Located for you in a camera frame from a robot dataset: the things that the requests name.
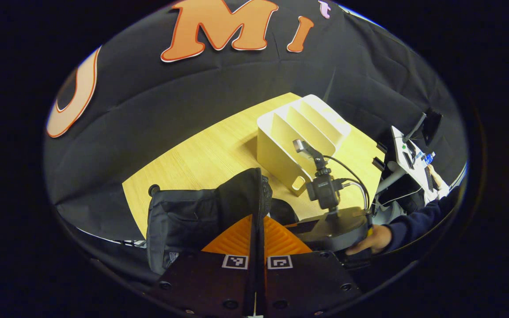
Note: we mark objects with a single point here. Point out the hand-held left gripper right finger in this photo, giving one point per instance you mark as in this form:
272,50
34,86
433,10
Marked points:
264,274

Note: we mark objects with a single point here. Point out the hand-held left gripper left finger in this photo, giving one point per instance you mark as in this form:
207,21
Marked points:
252,274

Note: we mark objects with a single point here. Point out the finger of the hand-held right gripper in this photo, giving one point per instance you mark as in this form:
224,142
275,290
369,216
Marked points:
301,226

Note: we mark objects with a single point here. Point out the white bookshelf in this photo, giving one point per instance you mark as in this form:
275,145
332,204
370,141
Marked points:
281,150

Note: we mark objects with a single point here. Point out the black schoolbag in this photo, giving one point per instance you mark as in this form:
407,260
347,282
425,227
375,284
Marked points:
192,216

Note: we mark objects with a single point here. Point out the white desk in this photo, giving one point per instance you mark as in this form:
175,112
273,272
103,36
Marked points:
398,141

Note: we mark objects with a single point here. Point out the blue bottle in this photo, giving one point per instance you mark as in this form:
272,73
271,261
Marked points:
429,157

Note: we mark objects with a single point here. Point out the black computer monitor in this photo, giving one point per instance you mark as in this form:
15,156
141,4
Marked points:
432,126

